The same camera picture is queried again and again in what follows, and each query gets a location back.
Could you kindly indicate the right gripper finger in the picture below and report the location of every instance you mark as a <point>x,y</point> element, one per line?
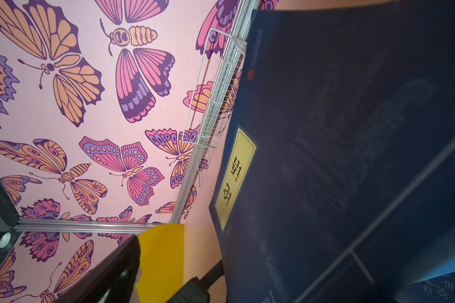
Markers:
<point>110,281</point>

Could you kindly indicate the white wire basket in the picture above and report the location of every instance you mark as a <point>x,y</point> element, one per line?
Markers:
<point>211,102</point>

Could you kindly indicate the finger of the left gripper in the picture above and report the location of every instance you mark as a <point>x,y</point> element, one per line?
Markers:
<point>196,290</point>

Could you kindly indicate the navy book yellow label front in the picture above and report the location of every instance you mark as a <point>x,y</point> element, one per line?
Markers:
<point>337,180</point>

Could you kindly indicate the yellow pink blue bookshelf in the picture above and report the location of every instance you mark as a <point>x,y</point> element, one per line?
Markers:
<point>171,255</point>

